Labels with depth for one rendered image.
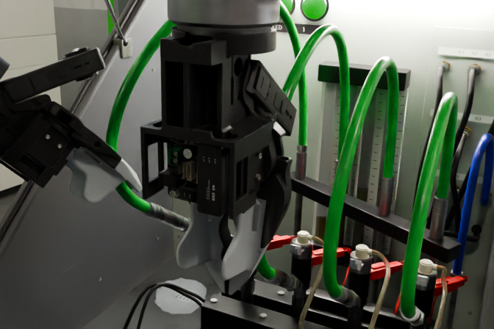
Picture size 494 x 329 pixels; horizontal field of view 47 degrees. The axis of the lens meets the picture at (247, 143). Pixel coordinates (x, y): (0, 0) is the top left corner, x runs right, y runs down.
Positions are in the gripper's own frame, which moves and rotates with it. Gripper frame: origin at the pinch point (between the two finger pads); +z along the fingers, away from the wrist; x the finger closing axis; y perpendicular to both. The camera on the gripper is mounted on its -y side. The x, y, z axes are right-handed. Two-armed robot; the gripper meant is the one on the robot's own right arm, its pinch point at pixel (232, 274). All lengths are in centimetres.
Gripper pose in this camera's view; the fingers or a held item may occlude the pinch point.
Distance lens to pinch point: 47.7
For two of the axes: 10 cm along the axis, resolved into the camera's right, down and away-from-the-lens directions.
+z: -0.3, 9.5, 3.0
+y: -4.3, 2.6, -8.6
